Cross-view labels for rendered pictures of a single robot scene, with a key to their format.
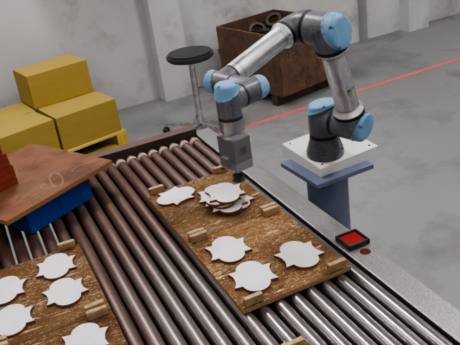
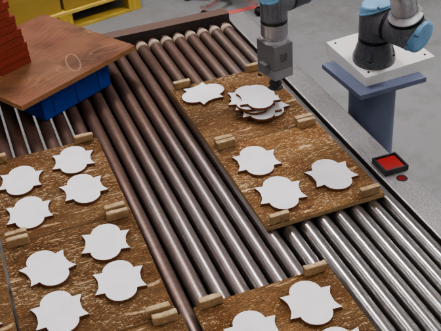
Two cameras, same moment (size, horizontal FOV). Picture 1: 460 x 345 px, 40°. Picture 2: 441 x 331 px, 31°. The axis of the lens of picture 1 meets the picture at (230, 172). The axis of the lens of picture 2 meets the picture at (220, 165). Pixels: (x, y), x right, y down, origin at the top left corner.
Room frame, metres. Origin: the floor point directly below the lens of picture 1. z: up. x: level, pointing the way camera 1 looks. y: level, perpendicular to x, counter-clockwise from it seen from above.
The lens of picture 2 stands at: (-0.25, 0.03, 2.26)
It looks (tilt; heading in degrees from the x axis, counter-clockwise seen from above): 35 degrees down; 3
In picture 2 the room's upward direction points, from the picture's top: 4 degrees counter-clockwise
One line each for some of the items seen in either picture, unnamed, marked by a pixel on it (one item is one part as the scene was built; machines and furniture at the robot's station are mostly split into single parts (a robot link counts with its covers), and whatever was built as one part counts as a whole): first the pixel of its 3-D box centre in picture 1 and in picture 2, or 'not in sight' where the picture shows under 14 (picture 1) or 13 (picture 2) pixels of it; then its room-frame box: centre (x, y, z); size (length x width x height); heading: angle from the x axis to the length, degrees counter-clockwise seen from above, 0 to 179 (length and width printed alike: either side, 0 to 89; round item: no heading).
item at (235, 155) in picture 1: (231, 150); (270, 55); (1.77, -0.01, 1.23); 0.10 x 0.09 x 0.16; 124
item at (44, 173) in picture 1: (20, 179); (33, 57); (2.23, 0.80, 1.03); 0.50 x 0.50 x 0.02; 51
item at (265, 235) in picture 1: (263, 255); (294, 171); (1.62, -0.07, 0.93); 0.41 x 0.35 x 0.02; 22
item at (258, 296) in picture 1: (253, 298); (279, 217); (1.39, -0.01, 0.95); 0.06 x 0.02 x 0.03; 112
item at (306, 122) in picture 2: (271, 210); (306, 122); (1.85, -0.12, 0.95); 0.06 x 0.02 x 0.03; 112
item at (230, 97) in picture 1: (228, 100); (274, 1); (1.78, -0.03, 1.38); 0.09 x 0.08 x 0.11; 132
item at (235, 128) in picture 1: (231, 124); (273, 28); (1.78, -0.02, 1.30); 0.08 x 0.08 x 0.05
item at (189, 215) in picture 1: (210, 203); (240, 106); (2.00, 0.09, 0.93); 0.41 x 0.35 x 0.02; 22
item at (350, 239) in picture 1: (352, 239); (390, 164); (1.65, -0.34, 0.92); 0.06 x 0.06 x 0.01; 21
